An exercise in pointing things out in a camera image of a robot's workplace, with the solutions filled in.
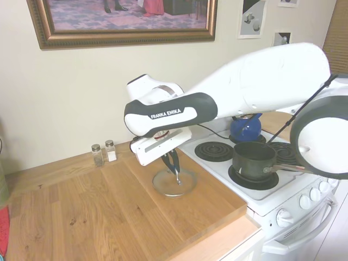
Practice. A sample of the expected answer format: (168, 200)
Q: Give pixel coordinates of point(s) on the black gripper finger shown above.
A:
(176, 161)
(167, 161)

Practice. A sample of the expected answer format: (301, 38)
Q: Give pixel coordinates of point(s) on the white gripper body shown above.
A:
(155, 149)

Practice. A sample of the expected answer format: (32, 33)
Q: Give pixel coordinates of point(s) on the glass lid with metal rim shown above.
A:
(168, 185)

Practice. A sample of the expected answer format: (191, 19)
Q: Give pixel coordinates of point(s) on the white Franka Panda arm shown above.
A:
(261, 84)

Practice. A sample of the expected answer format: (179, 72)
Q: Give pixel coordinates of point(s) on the black coil burner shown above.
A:
(255, 183)
(261, 139)
(284, 155)
(213, 150)

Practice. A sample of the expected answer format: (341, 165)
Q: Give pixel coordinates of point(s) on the glass salt shaker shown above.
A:
(110, 152)

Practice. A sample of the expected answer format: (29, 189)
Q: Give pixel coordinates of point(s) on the glass pepper shaker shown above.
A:
(97, 156)

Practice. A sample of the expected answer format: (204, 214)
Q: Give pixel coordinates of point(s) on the large wooden butcher board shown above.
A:
(103, 206)

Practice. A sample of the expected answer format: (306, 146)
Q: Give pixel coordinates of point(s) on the dark metal saucepan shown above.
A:
(253, 163)

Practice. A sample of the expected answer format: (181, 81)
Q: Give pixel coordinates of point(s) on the blue kettle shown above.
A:
(246, 129)

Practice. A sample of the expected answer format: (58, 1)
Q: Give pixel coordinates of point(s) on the white electric stove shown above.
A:
(274, 201)

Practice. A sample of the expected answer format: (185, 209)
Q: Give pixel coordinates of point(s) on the white stove knob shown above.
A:
(315, 194)
(324, 187)
(305, 201)
(285, 217)

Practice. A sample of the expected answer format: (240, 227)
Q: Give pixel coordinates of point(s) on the gold framed painting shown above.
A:
(122, 16)

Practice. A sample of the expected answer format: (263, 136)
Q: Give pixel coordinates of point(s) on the green cloth item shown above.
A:
(2, 182)

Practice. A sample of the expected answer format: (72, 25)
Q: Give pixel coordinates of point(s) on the large grey paper print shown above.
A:
(251, 19)

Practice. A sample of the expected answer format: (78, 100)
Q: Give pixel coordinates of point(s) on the small paper print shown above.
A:
(288, 2)
(282, 38)

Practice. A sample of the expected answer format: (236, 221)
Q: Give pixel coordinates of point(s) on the red cloth item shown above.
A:
(3, 231)

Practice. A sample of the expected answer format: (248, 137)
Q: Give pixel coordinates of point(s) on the wooden window blinds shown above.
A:
(337, 32)

